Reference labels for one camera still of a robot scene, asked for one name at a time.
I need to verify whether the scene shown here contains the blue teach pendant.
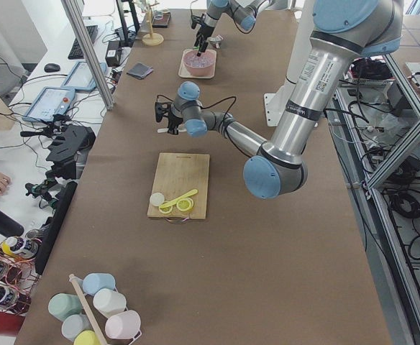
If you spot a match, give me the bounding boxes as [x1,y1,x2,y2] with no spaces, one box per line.
[22,87,76,122]
[61,61,96,92]

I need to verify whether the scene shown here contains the rack of pastel cups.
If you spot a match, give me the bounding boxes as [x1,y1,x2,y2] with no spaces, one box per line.
[47,272,142,344]

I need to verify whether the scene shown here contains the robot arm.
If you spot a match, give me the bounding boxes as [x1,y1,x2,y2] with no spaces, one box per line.
[191,0,292,57]
[155,1,403,199]

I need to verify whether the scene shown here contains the grey folded cloth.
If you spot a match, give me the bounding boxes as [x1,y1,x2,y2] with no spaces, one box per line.
[127,63,154,80]

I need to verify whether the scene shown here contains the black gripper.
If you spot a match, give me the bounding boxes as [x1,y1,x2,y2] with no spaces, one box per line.
[155,101,182,135]
[191,14,214,57]

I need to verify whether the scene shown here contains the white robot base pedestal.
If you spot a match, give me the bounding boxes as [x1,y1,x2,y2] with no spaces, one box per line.
[263,0,321,128]

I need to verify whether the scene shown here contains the aluminium frame post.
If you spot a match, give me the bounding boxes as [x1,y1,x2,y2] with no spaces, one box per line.
[60,0,114,111]

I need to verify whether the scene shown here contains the wooden cup tree stand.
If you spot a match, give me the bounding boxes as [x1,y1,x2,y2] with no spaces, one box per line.
[137,0,164,46]

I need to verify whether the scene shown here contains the black keyboard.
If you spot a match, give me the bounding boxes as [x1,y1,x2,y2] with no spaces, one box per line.
[68,24,99,60]

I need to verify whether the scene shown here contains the pink bowl of ice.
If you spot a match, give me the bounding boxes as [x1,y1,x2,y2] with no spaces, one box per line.
[182,50,217,77]

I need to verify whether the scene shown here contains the lemon slice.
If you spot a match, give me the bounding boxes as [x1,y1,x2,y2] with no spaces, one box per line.
[176,197,194,213]
[158,201,174,214]

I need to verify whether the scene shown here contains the yellow plastic spoon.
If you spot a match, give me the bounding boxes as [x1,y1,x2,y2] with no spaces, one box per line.
[158,188,198,214]

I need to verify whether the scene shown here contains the cream plastic tray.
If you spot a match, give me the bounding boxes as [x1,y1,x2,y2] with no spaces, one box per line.
[178,49,217,79]

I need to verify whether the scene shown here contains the metal ice scoop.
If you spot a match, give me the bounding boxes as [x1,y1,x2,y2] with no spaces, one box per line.
[207,34,224,49]

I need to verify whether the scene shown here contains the wooden cutting board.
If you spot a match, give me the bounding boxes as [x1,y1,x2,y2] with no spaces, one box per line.
[147,152,210,220]

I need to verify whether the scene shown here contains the black computer mouse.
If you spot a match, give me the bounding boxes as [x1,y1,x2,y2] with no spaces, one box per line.
[44,63,60,73]

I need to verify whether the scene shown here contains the white ceramic spoon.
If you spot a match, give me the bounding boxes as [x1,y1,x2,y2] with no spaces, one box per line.
[157,127,187,134]

